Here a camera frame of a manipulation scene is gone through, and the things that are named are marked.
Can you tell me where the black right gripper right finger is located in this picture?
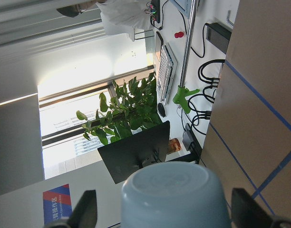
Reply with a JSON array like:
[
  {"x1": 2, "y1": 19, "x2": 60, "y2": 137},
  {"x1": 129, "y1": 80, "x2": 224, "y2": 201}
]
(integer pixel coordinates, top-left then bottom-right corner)
[{"x1": 231, "y1": 188, "x2": 291, "y2": 228}]

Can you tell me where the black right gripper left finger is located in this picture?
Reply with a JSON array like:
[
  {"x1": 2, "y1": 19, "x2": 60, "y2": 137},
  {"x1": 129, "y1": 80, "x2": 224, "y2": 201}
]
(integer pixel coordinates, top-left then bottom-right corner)
[{"x1": 44, "y1": 190, "x2": 97, "y2": 228}]

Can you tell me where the light blue cup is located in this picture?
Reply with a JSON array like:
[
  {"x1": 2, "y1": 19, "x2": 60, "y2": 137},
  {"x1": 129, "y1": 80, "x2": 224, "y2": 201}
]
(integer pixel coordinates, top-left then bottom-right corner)
[{"x1": 121, "y1": 161, "x2": 231, "y2": 228}]

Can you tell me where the black monitor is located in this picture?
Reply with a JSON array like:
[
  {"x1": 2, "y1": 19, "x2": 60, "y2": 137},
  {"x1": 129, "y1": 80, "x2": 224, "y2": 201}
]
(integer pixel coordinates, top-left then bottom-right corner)
[{"x1": 98, "y1": 121, "x2": 170, "y2": 184}]

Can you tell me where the green potted plant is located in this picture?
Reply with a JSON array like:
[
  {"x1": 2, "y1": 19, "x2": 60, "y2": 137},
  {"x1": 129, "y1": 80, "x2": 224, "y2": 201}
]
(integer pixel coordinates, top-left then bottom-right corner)
[{"x1": 76, "y1": 73, "x2": 162, "y2": 145}]

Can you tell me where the black computer mouse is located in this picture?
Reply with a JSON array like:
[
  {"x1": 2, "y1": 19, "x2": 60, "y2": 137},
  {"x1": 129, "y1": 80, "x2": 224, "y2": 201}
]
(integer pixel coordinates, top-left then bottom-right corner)
[{"x1": 157, "y1": 103, "x2": 166, "y2": 118}]

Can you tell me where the white keyboard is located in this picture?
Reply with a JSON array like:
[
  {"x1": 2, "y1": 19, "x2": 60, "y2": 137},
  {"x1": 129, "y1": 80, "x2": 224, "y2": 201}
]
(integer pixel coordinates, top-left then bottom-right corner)
[{"x1": 156, "y1": 43, "x2": 178, "y2": 105}]

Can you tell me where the black power adapter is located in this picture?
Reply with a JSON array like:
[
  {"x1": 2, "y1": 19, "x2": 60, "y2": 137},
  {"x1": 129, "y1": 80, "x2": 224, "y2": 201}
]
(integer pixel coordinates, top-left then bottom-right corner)
[{"x1": 206, "y1": 22, "x2": 232, "y2": 54}]

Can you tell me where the red small toy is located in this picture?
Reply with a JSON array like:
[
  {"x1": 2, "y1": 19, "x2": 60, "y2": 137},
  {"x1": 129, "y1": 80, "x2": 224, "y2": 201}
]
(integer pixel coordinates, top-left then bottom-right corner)
[{"x1": 174, "y1": 31, "x2": 184, "y2": 38}]

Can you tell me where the black smartphone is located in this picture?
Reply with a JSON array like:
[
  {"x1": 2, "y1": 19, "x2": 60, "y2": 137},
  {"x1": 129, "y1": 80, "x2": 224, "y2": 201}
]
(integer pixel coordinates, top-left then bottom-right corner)
[{"x1": 154, "y1": 31, "x2": 164, "y2": 67}]

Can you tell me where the person in white tshirt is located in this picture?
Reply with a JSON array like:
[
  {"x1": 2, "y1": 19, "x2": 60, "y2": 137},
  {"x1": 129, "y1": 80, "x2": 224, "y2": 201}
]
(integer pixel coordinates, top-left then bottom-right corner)
[{"x1": 57, "y1": 0, "x2": 153, "y2": 30}]

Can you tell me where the blue teach pendant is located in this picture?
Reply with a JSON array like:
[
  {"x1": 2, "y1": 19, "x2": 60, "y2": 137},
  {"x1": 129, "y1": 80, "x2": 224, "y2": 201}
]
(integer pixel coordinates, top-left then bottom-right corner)
[{"x1": 171, "y1": 0, "x2": 192, "y2": 19}]

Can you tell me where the green handled reacher grabber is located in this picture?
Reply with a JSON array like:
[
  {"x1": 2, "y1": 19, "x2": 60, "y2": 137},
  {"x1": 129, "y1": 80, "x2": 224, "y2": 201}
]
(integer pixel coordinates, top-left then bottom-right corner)
[{"x1": 173, "y1": 0, "x2": 199, "y2": 114}]

